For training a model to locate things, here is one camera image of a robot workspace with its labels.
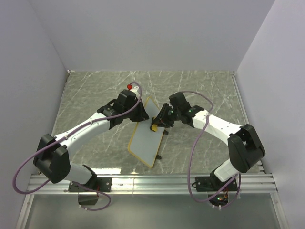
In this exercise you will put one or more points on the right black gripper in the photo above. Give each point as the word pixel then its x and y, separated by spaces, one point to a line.
pixel 161 119

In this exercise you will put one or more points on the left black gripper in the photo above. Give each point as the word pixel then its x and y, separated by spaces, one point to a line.
pixel 143 115

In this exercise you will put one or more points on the yellow bone-shaped eraser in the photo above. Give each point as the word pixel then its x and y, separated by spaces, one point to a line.
pixel 154 127

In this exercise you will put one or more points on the yellow framed whiteboard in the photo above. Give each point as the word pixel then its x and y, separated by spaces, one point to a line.
pixel 144 143

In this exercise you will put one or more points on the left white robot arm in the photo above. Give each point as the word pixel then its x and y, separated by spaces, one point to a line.
pixel 54 153

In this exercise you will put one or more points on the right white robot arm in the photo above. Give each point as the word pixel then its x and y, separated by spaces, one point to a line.
pixel 244 145

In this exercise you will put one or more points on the metal wire whiteboard stand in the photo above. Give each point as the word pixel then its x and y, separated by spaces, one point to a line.
pixel 163 145

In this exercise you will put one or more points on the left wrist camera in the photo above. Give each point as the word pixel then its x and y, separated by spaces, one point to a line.
pixel 136 90

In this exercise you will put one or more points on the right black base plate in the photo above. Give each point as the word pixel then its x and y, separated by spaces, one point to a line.
pixel 210 184

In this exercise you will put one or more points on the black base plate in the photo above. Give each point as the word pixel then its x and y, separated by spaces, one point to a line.
pixel 102 184
pixel 210 184

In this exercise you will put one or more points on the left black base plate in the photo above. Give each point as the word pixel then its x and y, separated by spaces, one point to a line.
pixel 102 184

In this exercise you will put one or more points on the aluminium mounting rail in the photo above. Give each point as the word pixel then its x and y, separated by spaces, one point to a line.
pixel 154 184

